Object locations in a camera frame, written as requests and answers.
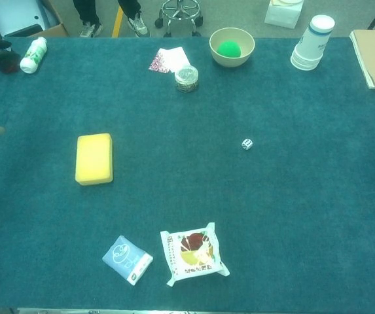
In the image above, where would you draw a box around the white bottle green label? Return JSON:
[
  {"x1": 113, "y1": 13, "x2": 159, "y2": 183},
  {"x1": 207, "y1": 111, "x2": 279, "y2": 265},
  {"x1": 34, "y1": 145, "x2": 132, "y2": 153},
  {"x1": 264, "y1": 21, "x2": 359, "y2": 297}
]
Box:
[{"x1": 19, "y1": 36, "x2": 48, "y2": 75}]

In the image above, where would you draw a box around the open cardboard box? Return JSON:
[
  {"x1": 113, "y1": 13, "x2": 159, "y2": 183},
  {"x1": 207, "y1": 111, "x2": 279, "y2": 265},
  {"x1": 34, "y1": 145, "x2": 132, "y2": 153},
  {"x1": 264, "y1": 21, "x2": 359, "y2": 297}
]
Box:
[{"x1": 0, "y1": 0, "x2": 71, "y2": 38}]

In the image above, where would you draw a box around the grey sneaker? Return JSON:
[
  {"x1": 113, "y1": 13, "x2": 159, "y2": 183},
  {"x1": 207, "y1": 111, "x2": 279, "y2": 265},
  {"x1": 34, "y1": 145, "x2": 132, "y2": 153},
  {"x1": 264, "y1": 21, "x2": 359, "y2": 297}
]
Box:
[
  {"x1": 79, "y1": 21, "x2": 104, "y2": 38},
  {"x1": 128, "y1": 12, "x2": 151, "y2": 38}
]

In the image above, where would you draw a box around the dark trouser leg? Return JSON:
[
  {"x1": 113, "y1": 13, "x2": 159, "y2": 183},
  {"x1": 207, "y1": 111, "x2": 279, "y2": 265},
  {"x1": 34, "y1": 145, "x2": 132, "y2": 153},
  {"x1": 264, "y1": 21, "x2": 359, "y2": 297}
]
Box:
[
  {"x1": 117, "y1": 0, "x2": 142, "y2": 19},
  {"x1": 73, "y1": 0, "x2": 101, "y2": 26}
]

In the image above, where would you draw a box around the yellow sponge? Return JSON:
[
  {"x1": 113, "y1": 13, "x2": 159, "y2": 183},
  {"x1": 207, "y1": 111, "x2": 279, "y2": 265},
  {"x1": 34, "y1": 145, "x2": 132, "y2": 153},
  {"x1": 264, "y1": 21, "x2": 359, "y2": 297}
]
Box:
[{"x1": 75, "y1": 132, "x2": 114, "y2": 186}]

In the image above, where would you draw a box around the playing card red pattern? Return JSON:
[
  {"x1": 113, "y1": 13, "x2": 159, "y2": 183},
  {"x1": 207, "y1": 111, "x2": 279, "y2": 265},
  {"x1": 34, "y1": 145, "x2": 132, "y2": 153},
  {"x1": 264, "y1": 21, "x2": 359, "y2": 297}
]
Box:
[{"x1": 148, "y1": 48, "x2": 175, "y2": 75}]

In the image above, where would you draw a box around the face playing card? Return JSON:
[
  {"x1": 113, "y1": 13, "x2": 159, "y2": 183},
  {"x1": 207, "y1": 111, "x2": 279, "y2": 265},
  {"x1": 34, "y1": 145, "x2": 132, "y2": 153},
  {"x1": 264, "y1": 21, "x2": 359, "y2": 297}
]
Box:
[{"x1": 159, "y1": 46, "x2": 192, "y2": 73}]

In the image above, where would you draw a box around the chrome stool base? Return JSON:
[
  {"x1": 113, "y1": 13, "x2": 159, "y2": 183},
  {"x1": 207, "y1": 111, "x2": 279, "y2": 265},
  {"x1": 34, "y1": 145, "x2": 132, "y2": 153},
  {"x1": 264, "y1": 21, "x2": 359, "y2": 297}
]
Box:
[{"x1": 154, "y1": 0, "x2": 204, "y2": 37}]

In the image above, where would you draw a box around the round metal tin can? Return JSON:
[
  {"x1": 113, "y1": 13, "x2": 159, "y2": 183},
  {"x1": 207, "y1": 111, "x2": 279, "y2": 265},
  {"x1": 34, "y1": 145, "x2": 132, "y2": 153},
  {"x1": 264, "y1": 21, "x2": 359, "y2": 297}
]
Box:
[{"x1": 174, "y1": 64, "x2": 200, "y2": 94}]

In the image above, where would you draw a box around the green ball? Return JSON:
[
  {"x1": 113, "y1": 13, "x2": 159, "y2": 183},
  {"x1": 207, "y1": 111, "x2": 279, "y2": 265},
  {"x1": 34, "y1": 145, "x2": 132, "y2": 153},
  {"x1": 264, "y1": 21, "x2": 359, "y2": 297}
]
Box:
[{"x1": 217, "y1": 39, "x2": 242, "y2": 60}]

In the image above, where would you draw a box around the beige bowl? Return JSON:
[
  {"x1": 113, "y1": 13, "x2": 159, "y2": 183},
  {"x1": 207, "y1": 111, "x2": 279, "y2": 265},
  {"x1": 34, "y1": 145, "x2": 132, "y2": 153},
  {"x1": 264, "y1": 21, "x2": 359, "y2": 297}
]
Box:
[{"x1": 209, "y1": 27, "x2": 256, "y2": 69}]

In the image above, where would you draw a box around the blue tissue pack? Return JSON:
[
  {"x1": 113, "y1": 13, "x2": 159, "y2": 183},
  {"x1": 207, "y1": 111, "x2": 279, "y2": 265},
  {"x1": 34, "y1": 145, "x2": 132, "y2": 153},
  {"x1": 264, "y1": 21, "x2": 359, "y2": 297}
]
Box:
[{"x1": 101, "y1": 235, "x2": 154, "y2": 287}]

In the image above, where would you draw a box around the white snack packet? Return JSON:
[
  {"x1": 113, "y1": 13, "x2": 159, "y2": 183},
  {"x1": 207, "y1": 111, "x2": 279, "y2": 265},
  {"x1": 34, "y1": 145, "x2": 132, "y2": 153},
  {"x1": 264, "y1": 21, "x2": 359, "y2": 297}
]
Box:
[{"x1": 160, "y1": 222, "x2": 231, "y2": 288}]

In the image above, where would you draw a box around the white box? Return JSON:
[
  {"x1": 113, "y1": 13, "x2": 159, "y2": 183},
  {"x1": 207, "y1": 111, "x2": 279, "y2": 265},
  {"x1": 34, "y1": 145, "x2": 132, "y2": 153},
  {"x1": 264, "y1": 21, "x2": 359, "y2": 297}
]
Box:
[{"x1": 264, "y1": 0, "x2": 304, "y2": 30}]

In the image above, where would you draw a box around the stack of white paper cups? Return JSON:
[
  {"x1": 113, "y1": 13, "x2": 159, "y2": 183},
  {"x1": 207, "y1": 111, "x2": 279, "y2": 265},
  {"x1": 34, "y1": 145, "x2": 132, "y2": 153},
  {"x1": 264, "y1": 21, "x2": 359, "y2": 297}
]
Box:
[{"x1": 290, "y1": 14, "x2": 336, "y2": 71}]

